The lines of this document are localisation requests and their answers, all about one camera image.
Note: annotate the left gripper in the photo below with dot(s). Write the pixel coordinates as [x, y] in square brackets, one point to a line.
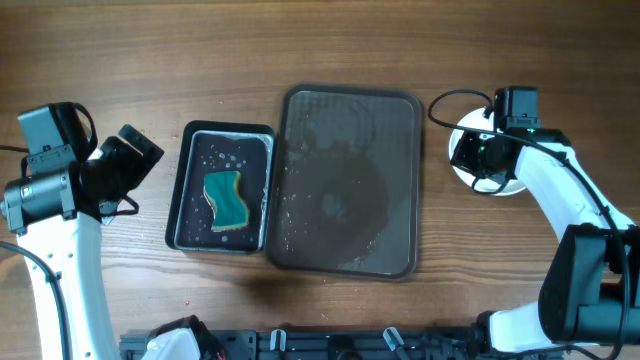
[138, 167]

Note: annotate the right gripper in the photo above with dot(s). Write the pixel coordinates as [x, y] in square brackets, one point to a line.
[462, 156]

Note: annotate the green yellow sponge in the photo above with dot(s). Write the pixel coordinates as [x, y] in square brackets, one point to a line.
[221, 191]

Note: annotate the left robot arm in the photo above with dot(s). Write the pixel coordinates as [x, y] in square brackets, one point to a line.
[71, 185]

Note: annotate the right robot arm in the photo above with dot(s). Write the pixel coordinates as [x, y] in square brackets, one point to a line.
[590, 295]

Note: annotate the black sponge tray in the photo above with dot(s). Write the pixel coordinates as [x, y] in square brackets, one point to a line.
[209, 147]

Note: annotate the dark brown serving tray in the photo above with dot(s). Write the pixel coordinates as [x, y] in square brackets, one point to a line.
[346, 180]

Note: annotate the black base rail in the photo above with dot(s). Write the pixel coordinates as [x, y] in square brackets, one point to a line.
[470, 342]

